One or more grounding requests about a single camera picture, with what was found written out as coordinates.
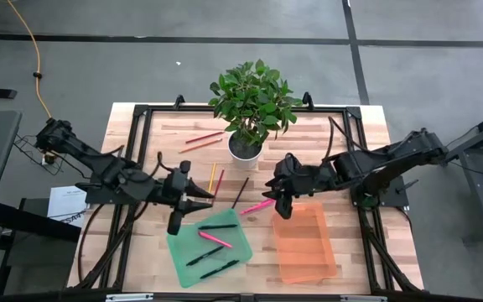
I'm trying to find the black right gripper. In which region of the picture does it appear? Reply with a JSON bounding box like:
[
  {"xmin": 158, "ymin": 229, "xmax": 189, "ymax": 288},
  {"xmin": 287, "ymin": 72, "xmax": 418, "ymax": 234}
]
[{"xmin": 262, "ymin": 153, "xmax": 324, "ymax": 221}]

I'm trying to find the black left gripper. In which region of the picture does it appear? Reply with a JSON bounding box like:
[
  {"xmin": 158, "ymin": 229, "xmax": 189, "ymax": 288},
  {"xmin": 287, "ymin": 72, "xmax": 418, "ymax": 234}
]
[{"xmin": 159, "ymin": 160, "xmax": 216, "ymax": 236}]

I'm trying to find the pink pen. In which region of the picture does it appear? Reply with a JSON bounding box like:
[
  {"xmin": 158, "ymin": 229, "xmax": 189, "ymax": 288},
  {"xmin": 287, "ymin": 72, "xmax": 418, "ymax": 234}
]
[
  {"xmin": 240, "ymin": 199, "xmax": 275, "ymax": 216},
  {"xmin": 198, "ymin": 231, "xmax": 234, "ymax": 249}
]

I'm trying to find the black pen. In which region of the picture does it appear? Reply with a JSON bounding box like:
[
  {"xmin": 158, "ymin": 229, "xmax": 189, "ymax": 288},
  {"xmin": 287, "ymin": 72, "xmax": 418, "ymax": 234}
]
[
  {"xmin": 185, "ymin": 245, "xmax": 226, "ymax": 267},
  {"xmin": 199, "ymin": 258, "xmax": 241, "ymax": 280},
  {"xmin": 197, "ymin": 223, "xmax": 239, "ymax": 231}
]

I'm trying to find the orange pencil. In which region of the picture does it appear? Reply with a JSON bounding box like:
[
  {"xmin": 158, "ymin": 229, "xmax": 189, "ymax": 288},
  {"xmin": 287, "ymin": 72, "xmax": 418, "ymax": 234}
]
[{"xmin": 178, "ymin": 138, "xmax": 224, "ymax": 154}]

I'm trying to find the red pencil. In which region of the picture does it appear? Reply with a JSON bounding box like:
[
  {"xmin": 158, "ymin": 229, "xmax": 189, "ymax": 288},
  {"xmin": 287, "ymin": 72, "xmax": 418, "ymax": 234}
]
[
  {"xmin": 184, "ymin": 130, "xmax": 225, "ymax": 145},
  {"xmin": 210, "ymin": 167, "xmax": 226, "ymax": 205}
]

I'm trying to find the yellow pencil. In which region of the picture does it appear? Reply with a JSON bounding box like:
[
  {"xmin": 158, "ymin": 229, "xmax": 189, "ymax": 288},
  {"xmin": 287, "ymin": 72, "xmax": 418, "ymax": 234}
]
[{"xmin": 205, "ymin": 162, "xmax": 218, "ymax": 198}]

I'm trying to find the dark brown pencil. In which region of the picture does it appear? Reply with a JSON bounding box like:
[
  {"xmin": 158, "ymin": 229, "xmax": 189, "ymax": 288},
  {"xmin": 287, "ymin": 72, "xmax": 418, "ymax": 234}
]
[{"xmin": 231, "ymin": 176, "xmax": 251, "ymax": 210}]

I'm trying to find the orange translucent plastic tray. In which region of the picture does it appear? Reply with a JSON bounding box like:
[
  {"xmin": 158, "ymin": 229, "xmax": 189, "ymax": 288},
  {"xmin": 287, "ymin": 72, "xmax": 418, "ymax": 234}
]
[{"xmin": 270, "ymin": 200, "xmax": 339, "ymax": 285}]

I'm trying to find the green translucent plastic tray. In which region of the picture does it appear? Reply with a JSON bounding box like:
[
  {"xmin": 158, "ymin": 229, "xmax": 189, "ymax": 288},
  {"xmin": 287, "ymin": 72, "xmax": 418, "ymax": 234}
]
[{"xmin": 165, "ymin": 208, "xmax": 254, "ymax": 289}]

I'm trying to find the green potted plant white pot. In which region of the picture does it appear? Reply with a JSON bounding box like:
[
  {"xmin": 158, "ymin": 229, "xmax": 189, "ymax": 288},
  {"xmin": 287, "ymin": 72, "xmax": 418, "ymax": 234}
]
[{"xmin": 207, "ymin": 58, "xmax": 305, "ymax": 171}]

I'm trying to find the white paper sheet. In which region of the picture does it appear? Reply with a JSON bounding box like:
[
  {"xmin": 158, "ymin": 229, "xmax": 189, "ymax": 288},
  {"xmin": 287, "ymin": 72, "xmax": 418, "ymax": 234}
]
[{"xmin": 47, "ymin": 185, "xmax": 88, "ymax": 229}]

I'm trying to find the black metal table frame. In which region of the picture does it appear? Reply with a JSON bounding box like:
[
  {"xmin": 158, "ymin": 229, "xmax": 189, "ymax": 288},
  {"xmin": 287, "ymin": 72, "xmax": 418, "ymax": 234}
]
[{"xmin": 0, "ymin": 103, "xmax": 483, "ymax": 302}]

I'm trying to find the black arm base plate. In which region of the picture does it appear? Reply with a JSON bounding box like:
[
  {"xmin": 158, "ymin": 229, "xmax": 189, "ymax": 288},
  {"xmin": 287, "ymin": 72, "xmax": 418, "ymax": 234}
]
[
  {"xmin": 348, "ymin": 174, "xmax": 410, "ymax": 210},
  {"xmin": 75, "ymin": 182, "xmax": 143, "ymax": 206}
]

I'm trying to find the silver metal bracket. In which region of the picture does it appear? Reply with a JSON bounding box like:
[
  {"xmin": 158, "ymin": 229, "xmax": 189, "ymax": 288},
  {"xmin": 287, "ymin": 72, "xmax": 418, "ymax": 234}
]
[
  {"xmin": 105, "ymin": 293, "xmax": 154, "ymax": 302},
  {"xmin": 340, "ymin": 295, "xmax": 388, "ymax": 302}
]

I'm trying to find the dark grey desk frame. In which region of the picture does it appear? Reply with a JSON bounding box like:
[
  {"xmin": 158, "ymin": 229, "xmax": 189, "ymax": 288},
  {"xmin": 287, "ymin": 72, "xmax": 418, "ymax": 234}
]
[{"xmin": 435, "ymin": 104, "xmax": 483, "ymax": 247}]

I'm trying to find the yellow extension cable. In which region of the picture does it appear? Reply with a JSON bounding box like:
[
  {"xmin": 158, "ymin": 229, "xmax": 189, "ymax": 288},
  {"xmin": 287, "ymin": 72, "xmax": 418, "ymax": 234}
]
[{"xmin": 5, "ymin": 0, "xmax": 60, "ymax": 166}]

